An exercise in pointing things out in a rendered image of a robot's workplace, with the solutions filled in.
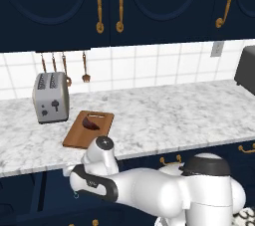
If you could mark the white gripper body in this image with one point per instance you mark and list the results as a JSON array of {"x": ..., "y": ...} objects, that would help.
[{"x": 68, "y": 170}]

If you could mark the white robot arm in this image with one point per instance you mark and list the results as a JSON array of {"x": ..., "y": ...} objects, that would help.
[{"x": 156, "y": 190}]

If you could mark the wooden cutting board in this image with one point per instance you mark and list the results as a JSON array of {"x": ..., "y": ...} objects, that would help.
[{"x": 79, "y": 135}]

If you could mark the dark reddish-brown potato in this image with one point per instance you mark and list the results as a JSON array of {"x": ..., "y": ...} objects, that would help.
[{"x": 90, "y": 124}]

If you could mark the dark blue lower cupboard door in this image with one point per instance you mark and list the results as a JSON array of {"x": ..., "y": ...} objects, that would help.
[{"x": 33, "y": 200}]

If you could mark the dark blue cupboard door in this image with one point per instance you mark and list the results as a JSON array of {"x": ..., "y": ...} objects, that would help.
[
  {"x": 33, "y": 200},
  {"x": 162, "y": 4},
  {"x": 50, "y": 7},
  {"x": 242, "y": 4}
]

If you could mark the silver two-slot toaster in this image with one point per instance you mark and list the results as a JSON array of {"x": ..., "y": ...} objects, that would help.
[{"x": 53, "y": 104}]

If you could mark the dark blue drawer front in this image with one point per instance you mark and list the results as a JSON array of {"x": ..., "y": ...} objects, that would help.
[
  {"x": 149, "y": 163},
  {"x": 240, "y": 163}
]

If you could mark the hanging wooden spatula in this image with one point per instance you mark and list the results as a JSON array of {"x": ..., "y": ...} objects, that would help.
[{"x": 85, "y": 70}]

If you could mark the hanging wooden spoon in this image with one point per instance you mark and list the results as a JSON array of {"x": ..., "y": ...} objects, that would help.
[{"x": 65, "y": 67}]

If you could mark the hanging wooden utensil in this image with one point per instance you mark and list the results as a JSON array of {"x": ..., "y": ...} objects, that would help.
[
  {"x": 43, "y": 64},
  {"x": 53, "y": 63}
]

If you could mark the dark blue upper cupboard door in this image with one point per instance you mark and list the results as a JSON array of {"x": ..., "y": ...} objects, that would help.
[
  {"x": 50, "y": 7},
  {"x": 242, "y": 4},
  {"x": 162, "y": 4}
]

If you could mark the dark grey microwave oven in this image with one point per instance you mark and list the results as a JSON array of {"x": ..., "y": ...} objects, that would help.
[{"x": 247, "y": 70}]

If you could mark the grey wall outlet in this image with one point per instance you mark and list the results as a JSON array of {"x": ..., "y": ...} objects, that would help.
[{"x": 217, "y": 49}]

